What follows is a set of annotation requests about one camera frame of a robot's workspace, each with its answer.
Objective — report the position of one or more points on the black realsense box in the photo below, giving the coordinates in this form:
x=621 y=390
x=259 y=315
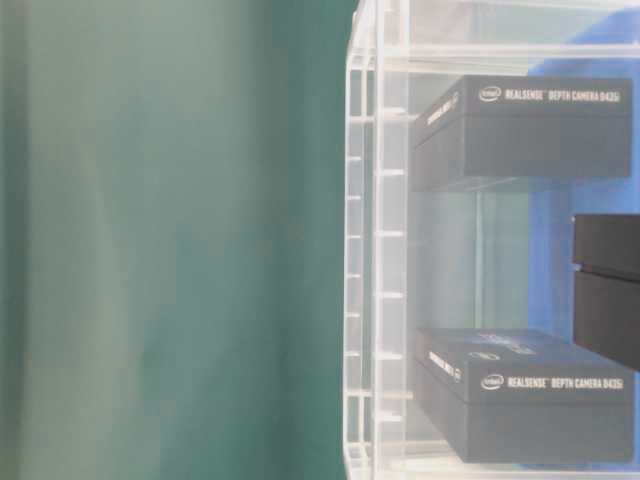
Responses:
x=522 y=132
x=522 y=396
x=606 y=286

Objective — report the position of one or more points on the clear plastic storage case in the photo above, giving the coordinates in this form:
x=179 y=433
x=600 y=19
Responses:
x=441 y=259

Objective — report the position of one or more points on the green table cloth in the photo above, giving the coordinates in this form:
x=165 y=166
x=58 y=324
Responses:
x=171 y=239

